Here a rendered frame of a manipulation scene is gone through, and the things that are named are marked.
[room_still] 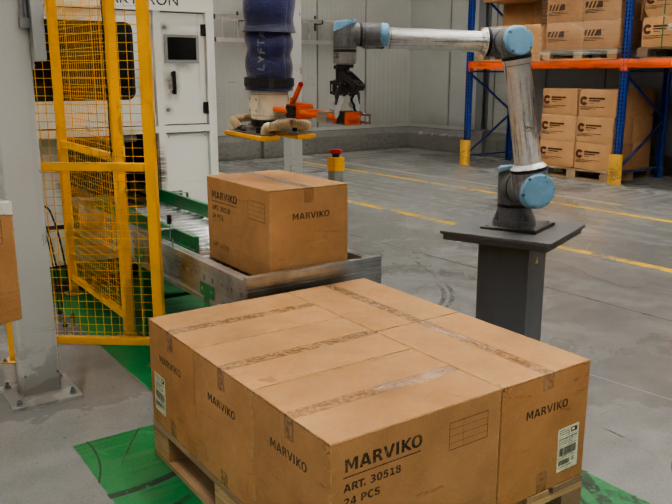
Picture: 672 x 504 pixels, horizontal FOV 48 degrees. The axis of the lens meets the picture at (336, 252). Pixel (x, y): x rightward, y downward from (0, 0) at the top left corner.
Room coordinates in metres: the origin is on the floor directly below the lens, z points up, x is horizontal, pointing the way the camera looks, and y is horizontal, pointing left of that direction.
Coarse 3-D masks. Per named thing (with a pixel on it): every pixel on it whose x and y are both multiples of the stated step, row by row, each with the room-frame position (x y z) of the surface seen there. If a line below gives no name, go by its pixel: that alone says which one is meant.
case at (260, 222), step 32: (224, 192) 3.45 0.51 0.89; (256, 192) 3.20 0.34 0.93; (288, 192) 3.16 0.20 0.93; (320, 192) 3.25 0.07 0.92; (224, 224) 3.46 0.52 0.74; (256, 224) 3.20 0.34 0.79; (288, 224) 3.16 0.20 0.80; (320, 224) 3.25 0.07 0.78; (224, 256) 3.47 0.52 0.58; (256, 256) 3.21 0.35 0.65; (288, 256) 3.16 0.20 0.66; (320, 256) 3.25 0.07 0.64
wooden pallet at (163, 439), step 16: (160, 432) 2.61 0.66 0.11; (160, 448) 2.62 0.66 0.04; (176, 448) 2.57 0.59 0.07; (176, 464) 2.54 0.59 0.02; (192, 464) 2.54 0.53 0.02; (192, 480) 2.43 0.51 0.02; (208, 480) 2.43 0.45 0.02; (576, 480) 2.24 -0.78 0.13; (208, 496) 2.32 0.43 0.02; (224, 496) 2.18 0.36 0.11; (544, 496) 2.15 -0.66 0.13; (560, 496) 2.20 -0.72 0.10; (576, 496) 2.24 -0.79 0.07
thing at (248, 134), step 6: (228, 132) 3.54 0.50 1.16; (234, 132) 3.50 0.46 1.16; (240, 132) 3.48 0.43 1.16; (246, 132) 3.44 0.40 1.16; (252, 132) 3.44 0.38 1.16; (258, 132) 3.40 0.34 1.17; (246, 138) 3.41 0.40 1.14; (252, 138) 3.36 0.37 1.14; (258, 138) 3.32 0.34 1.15; (264, 138) 3.32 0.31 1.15; (270, 138) 3.33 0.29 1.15; (276, 138) 3.35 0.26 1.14
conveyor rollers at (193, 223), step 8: (144, 208) 5.02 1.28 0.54; (160, 208) 5.00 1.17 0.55; (168, 208) 5.02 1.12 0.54; (176, 208) 4.97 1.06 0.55; (160, 216) 4.71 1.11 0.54; (176, 216) 4.68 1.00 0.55; (184, 216) 4.71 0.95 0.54; (192, 216) 4.73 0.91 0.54; (200, 216) 4.68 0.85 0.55; (176, 224) 4.48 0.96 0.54; (184, 224) 4.43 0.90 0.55; (192, 224) 4.45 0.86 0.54; (200, 224) 4.47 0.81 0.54; (208, 224) 4.42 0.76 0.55; (192, 232) 4.25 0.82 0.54; (200, 232) 4.19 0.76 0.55; (208, 232) 4.21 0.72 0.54; (200, 240) 3.99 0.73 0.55; (208, 240) 4.01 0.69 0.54; (200, 248) 3.80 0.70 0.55; (208, 248) 3.82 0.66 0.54; (208, 256) 3.62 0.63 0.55; (224, 264) 3.47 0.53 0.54; (240, 272) 3.32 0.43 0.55
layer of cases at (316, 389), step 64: (192, 320) 2.64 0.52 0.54; (256, 320) 2.64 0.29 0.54; (320, 320) 2.64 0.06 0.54; (384, 320) 2.64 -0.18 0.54; (448, 320) 2.64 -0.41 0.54; (192, 384) 2.36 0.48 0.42; (256, 384) 2.05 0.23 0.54; (320, 384) 2.05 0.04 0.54; (384, 384) 2.05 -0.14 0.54; (448, 384) 2.05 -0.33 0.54; (512, 384) 2.05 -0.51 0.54; (576, 384) 2.22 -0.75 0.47; (192, 448) 2.38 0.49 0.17; (256, 448) 2.00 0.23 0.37; (320, 448) 1.72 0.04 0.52; (384, 448) 1.78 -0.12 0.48; (448, 448) 1.91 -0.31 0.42; (512, 448) 2.06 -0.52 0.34; (576, 448) 2.23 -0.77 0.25
